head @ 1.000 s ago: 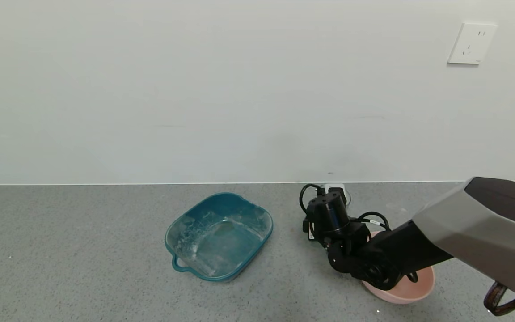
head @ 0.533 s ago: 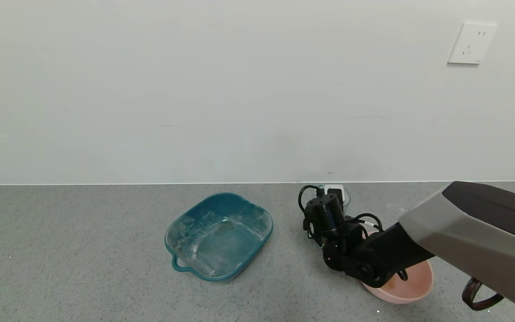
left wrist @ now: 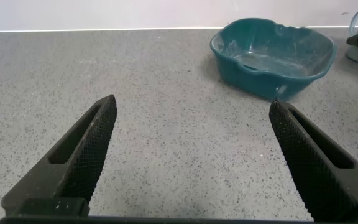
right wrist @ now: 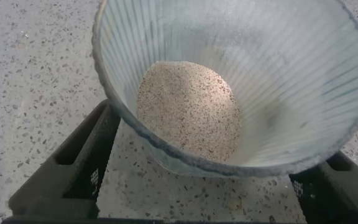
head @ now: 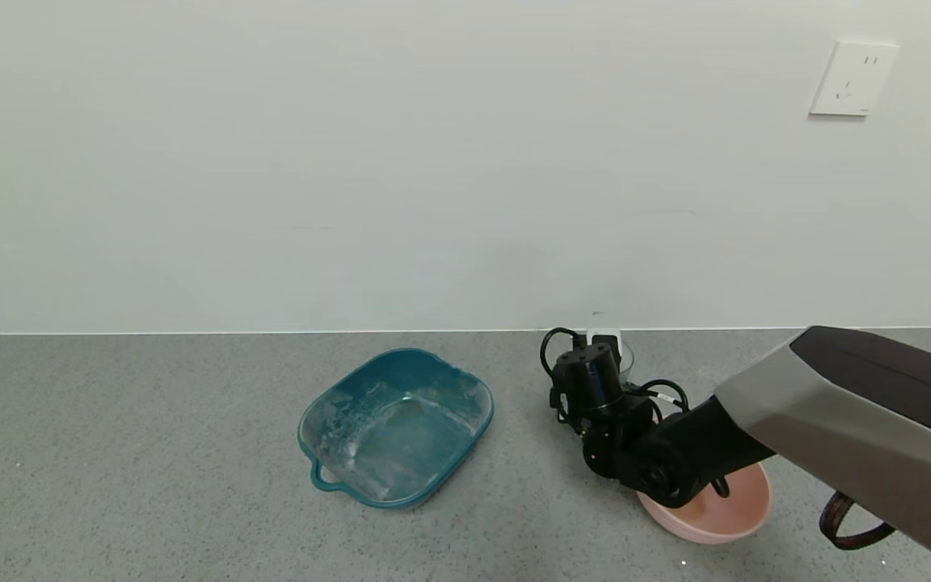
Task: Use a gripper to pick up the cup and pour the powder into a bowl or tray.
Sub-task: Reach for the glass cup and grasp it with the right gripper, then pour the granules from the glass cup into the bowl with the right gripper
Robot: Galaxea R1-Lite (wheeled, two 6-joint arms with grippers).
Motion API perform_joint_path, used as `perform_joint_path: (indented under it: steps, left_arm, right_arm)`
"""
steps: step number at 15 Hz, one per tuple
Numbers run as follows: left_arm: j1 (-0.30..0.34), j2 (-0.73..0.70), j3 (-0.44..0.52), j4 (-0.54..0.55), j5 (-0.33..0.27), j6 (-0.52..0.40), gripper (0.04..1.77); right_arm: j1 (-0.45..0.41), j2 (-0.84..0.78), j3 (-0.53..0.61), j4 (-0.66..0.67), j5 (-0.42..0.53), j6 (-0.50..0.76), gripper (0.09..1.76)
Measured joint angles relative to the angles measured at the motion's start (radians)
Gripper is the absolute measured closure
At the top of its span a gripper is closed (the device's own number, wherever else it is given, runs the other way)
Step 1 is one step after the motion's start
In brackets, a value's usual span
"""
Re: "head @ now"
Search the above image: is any teal plastic tray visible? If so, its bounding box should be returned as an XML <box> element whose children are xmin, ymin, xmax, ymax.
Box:
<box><xmin>297</xmin><ymin>348</ymin><xmax>495</xmax><ymax>510</ymax></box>

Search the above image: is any pink plastic bowl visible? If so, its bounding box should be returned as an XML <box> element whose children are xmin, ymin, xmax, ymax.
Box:
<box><xmin>637</xmin><ymin>461</ymin><xmax>773</xmax><ymax>545</ymax></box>

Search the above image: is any black camera cable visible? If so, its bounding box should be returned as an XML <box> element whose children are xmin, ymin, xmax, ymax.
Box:
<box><xmin>540</xmin><ymin>327</ymin><xmax>589</xmax><ymax>382</ymax></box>

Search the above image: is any brown strap loop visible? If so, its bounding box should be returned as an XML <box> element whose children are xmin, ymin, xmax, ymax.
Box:
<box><xmin>819</xmin><ymin>491</ymin><xmax>895</xmax><ymax>551</ymax></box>

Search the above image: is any white wall socket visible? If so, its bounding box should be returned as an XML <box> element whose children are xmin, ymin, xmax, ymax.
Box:
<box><xmin>808</xmin><ymin>40</ymin><xmax>900</xmax><ymax>117</ymax></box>

